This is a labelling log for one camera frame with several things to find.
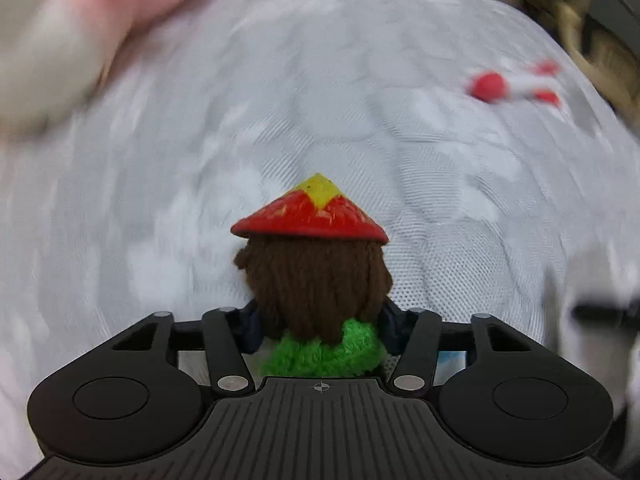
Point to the beige black office chair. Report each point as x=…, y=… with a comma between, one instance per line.
x=602, y=38

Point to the white paper towel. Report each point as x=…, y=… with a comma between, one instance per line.
x=593, y=320

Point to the grey quilted mattress cover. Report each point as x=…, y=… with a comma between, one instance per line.
x=126, y=207

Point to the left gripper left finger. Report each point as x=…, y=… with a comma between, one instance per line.
x=249, y=328

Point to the crochet doll green sweater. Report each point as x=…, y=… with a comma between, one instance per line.
x=314, y=263

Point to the pink white plush toy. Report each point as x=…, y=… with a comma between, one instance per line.
x=55, y=52

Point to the red white toy rocket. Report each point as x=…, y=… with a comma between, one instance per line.
x=536, y=82

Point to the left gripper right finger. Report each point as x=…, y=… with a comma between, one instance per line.
x=396, y=327

